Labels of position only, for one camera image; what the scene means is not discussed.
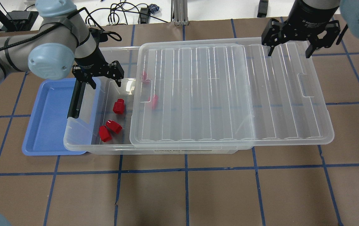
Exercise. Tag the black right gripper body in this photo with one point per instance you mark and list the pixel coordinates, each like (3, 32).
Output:
(310, 15)

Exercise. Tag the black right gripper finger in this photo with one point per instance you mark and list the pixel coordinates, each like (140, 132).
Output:
(271, 49)
(313, 46)

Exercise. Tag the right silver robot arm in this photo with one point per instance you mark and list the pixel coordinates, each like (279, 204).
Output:
(320, 22)

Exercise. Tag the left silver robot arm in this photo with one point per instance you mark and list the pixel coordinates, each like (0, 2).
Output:
(63, 45)

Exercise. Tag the clear plastic storage box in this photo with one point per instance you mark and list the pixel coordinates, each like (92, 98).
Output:
(103, 124)

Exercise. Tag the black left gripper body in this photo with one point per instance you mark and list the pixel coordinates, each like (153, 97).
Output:
(90, 59)

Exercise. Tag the red block in box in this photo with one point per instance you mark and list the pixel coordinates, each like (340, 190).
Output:
(113, 126)
(104, 134)

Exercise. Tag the aluminium frame post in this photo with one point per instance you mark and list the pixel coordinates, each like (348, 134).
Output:
(179, 11)

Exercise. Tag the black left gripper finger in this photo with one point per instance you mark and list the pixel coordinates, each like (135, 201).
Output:
(118, 82)
(76, 99)

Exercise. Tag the blue plastic tray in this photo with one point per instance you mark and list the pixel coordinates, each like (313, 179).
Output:
(49, 118)

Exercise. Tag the black power adapter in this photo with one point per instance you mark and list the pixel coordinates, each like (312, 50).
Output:
(144, 16)

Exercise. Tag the clear plastic box lid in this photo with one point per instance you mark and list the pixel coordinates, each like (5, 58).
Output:
(227, 93)

